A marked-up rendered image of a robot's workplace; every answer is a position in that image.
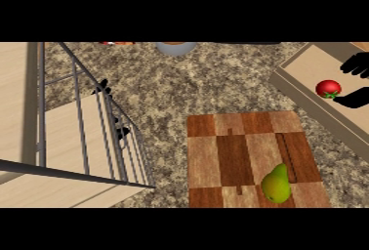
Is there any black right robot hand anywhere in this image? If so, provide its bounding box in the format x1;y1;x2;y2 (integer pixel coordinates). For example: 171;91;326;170
333;51;369;110

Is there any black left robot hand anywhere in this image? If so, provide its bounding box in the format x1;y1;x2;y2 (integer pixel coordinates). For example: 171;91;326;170
89;78;132;142

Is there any red tomato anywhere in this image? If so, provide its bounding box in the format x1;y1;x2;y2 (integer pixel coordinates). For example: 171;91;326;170
314;79;342;100

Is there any cardboard box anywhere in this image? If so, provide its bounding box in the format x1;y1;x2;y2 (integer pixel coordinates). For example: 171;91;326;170
268;41;369;164

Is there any checkered wooden cutting board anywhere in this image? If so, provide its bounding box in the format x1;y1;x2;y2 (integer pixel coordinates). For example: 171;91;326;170
185;110;333;209

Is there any red and orange object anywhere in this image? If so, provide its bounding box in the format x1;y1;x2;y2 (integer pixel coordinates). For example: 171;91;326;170
97;41;137;46

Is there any grey bowl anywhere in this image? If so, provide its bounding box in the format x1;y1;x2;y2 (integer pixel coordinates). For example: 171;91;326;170
153;41;199;58

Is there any green mango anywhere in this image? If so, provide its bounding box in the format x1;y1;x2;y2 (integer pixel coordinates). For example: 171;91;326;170
259;162;292;205

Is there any grey wire tiered basket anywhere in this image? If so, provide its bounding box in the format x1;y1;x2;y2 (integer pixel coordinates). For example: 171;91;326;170
0;41;156;209

